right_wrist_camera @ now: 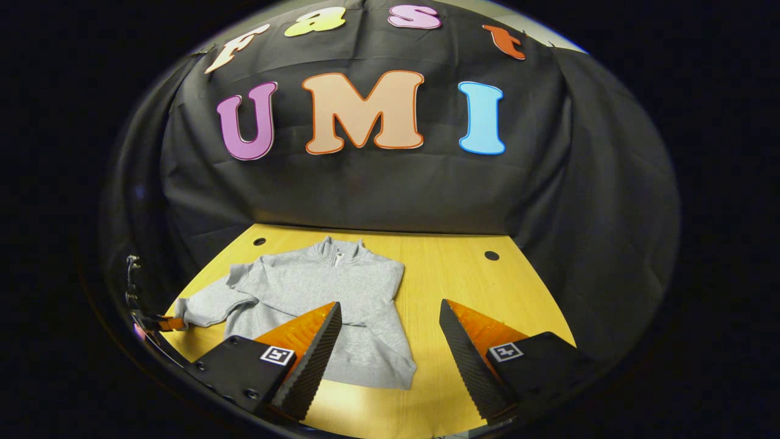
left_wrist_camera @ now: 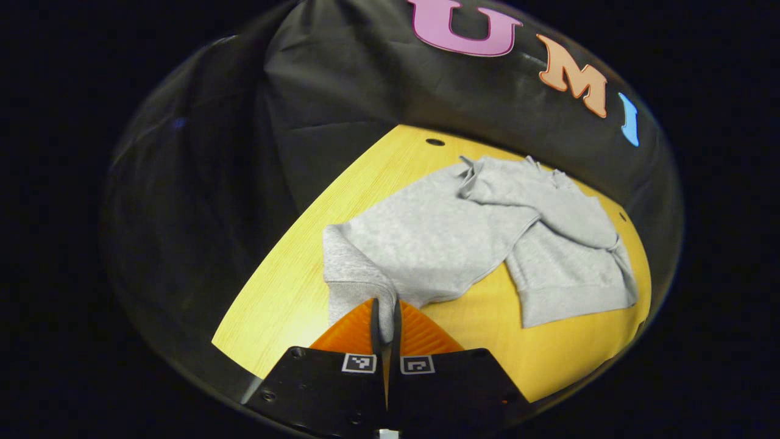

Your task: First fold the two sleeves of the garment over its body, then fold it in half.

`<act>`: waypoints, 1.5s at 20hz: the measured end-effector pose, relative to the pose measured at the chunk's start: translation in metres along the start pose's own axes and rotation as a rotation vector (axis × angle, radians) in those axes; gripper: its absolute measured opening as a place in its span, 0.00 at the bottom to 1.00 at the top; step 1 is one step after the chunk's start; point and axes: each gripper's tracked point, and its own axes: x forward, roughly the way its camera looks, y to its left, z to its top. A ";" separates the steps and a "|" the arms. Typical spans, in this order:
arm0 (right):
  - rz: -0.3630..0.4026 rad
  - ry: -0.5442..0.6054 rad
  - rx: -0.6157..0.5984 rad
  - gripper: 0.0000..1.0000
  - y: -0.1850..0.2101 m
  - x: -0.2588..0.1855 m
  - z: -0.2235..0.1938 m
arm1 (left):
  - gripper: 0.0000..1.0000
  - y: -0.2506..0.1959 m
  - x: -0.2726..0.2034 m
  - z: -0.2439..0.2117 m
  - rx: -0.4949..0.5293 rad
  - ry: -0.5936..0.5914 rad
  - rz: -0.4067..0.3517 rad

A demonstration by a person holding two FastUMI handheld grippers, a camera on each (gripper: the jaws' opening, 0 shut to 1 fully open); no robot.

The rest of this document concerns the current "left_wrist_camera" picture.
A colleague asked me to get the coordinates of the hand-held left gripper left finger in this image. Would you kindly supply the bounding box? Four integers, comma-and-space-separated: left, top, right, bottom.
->
243, 298, 389, 439

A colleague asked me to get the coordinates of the black backdrop cloth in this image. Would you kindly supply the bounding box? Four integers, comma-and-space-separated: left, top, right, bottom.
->
101, 0, 683, 391

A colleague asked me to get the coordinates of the grey zip-neck sweatshirt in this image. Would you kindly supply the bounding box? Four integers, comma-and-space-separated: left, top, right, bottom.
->
322, 155, 639, 343

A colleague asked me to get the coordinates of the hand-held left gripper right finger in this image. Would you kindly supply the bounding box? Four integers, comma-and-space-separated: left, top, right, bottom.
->
388, 299, 531, 439

